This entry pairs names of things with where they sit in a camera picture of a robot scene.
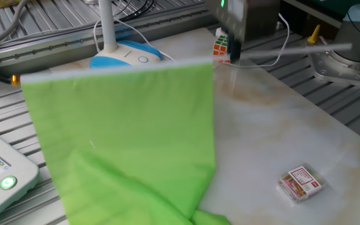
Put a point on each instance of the grey metal gripper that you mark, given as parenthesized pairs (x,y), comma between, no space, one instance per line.
(248,18)

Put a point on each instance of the green flag white pole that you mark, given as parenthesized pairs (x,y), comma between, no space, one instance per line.
(120,125)

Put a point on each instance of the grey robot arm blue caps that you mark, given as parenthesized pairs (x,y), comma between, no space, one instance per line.
(355,40)

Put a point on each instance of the Rubik's cube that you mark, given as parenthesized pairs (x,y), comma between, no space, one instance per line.
(220,47)

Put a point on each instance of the yellow plastic clamp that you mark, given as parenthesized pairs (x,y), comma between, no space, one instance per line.
(314,36)

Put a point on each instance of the white marble slab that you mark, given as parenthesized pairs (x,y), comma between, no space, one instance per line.
(277,125)

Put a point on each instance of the white blue desk lamp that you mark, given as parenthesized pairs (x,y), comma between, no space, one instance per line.
(127,51)

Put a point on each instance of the clear box of paper clips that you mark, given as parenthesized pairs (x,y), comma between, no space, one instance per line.
(300,184)

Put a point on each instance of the white teach pendant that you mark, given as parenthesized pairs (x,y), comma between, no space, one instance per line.
(11,162)

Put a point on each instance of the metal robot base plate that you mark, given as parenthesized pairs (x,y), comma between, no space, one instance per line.
(333,70)

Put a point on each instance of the aluminium frame rail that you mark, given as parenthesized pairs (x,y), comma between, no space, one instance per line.
(58,50)

